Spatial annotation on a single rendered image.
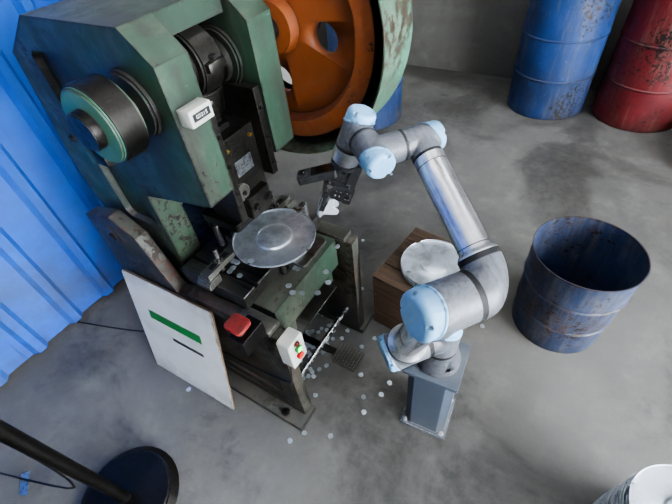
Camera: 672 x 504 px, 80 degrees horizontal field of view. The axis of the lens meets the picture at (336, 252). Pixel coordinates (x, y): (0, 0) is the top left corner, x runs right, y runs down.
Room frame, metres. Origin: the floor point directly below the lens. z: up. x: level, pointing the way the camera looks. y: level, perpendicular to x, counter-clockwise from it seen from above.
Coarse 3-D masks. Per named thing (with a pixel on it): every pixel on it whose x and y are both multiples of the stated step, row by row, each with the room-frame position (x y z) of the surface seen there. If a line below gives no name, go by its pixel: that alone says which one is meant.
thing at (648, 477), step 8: (664, 464) 0.28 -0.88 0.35; (640, 472) 0.27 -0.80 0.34; (648, 472) 0.27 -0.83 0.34; (656, 472) 0.27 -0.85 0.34; (664, 472) 0.27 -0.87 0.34; (632, 480) 0.26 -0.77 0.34; (640, 480) 0.25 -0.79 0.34; (648, 480) 0.25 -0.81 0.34; (656, 480) 0.25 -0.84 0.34; (664, 480) 0.25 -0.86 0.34; (632, 488) 0.24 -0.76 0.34; (648, 488) 0.23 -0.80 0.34; (656, 488) 0.23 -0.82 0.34; (664, 488) 0.23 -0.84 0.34; (632, 496) 0.22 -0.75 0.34; (640, 496) 0.22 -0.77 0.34; (648, 496) 0.21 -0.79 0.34; (656, 496) 0.21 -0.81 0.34; (664, 496) 0.21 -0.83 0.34
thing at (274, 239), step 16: (256, 224) 1.10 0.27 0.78; (272, 224) 1.08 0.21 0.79; (288, 224) 1.08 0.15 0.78; (304, 224) 1.07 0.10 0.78; (240, 240) 1.03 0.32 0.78; (256, 240) 1.01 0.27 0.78; (272, 240) 1.00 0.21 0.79; (288, 240) 0.99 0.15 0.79; (304, 240) 0.98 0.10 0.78; (240, 256) 0.95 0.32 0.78; (256, 256) 0.94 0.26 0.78; (272, 256) 0.93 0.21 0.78; (288, 256) 0.92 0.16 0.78
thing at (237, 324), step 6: (234, 318) 0.72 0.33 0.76; (240, 318) 0.71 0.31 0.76; (246, 318) 0.71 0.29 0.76; (228, 324) 0.70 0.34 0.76; (234, 324) 0.69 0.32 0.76; (240, 324) 0.69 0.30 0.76; (246, 324) 0.69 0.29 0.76; (228, 330) 0.68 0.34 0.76; (234, 330) 0.67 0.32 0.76; (240, 330) 0.67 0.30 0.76
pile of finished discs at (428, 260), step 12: (432, 240) 1.29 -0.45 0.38; (408, 252) 1.24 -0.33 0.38; (420, 252) 1.23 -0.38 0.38; (432, 252) 1.22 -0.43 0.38; (444, 252) 1.21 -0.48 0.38; (456, 252) 1.20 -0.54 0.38; (408, 264) 1.17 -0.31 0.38; (420, 264) 1.15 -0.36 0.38; (432, 264) 1.14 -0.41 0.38; (444, 264) 1.13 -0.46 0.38; (456, 264) 1.13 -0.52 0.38; (408, 276) 1.10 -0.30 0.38; (420, 276) 1.09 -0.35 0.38; (432, 276) 1.08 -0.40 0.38
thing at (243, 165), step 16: (224, 128) 1.08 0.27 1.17; (240, 128) 1.07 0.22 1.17; (224, 144) 1.01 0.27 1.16; (240, 144) 1.06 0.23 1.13; (256, 144) 1.11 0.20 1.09; (240, 160) 1.04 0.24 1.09; (256, 160) 1.09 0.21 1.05; (240, 176) 1.03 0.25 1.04; (256, 176) 1.08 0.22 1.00; (240, 192) 1.00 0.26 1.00; (256, 192) 1.03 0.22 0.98; (224, 208) 1.03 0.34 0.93; (240, 208) 1.00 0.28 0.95; (256, 208) 0.99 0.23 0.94
